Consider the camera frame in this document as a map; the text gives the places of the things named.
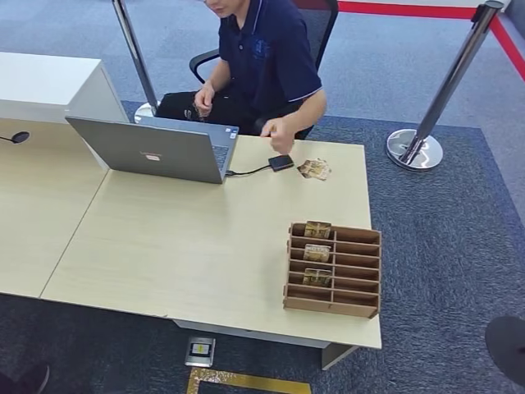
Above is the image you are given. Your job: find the person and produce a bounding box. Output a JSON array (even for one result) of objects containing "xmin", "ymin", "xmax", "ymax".
[{"xmin": 155, "ymin": 0, "xmax": 328, "ymax": 155}]

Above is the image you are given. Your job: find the gold patterned card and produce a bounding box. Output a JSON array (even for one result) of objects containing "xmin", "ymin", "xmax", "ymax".
[
  {"xmin": 302, "ymin": 243, "xmax": 332, "ymax": 263},
  {"xmin": 296, "ymin": 158, "xmax": 333, "ymax": 182},
  {"xmin": 302, "ymin": 268, "xmax": 333, "ymax": 287},
  {"xmin": 303, "ymin": 220, "xmax": 333, "ymax": 240}
]

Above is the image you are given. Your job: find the chrome stanchion post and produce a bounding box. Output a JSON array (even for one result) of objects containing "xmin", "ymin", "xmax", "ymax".
[
  {"xmin": 112, "ymin": 0, "xmax": 161, "ymax": 125},
  {"xmin": 385, "ymin": 0, "xmax": 505, "ymax": 173}
]

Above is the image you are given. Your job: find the person's right hand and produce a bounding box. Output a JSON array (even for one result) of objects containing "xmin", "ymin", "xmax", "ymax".
[{"xmin": 194, "ymin": 80, "xmax": 216, "ymax": 118}]

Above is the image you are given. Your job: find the metal floor socket box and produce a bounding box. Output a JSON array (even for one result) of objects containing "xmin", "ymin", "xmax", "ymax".
[{"xmin": 184, "ymin": 336, "xmax": 216, "ymax": 369}]

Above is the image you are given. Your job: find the yellow floor tape marker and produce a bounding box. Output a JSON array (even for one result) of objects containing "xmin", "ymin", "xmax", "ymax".
[{"xmin": 186, "ymin": 367, "xmax": 312, "ymax": 394}]

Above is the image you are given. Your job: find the red barrier belt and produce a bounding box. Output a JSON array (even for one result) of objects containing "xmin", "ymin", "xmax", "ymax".
[{"xmin": 336, "ymin": 0, "xmax": 525, "ymax": 83}]

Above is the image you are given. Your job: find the black round desk puck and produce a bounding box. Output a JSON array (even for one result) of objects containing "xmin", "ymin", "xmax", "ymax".
[{"xmin": 0, "ymin": 130, "xmax": 31, "ymax": 146}]

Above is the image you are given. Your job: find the black card reader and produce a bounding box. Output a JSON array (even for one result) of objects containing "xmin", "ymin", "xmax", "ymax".
[{"xmin": 268, "ymin": 154, "xmax": 296, "ymax": 173}]

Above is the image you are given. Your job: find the white cabinet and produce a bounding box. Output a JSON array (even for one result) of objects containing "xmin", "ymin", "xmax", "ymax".
[{"xmin": 0, "ymin": 51, "xmax": 130, "ymax": 126}]

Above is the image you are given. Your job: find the person's left hand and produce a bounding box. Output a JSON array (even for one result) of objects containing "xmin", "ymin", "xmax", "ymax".
[{"xmin": 260, "ymin": 116, "xmax": 296, "ymax": 155}]

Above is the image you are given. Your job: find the grey laptop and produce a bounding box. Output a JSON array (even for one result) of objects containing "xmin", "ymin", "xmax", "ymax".
[{"xmin": 64, "ymin": 115, "xmax": 240, "ymax": 186}]

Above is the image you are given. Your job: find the black reader cable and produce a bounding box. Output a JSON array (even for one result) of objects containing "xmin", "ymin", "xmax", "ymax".
[{"xmin": 225, "ymin": 164, "xmax": 273, "ymax": 178}]

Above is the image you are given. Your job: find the black shoe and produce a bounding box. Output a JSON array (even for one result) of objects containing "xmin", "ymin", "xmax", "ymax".
[{"xmin": 0, "ymin": 362, "xmax": 51, "ymax": 394}]

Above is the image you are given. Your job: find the black round disc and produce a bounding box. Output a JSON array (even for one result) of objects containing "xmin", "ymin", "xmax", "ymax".
[{"xmin": 484, "ymin": 315, "xmax": 525, "ymax": 388}]

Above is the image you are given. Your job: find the wooden slotted card holder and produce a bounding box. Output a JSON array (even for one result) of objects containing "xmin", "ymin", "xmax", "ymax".
[{"xmin": 282, "ymin": 221, "xmax": 382, "ymax": 320}]

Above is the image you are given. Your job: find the black office chair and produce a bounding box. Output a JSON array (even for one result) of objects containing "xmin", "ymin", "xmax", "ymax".
[{"xmin": 189, "ymin": 0, "xmax": 340, "ymax": 140}]

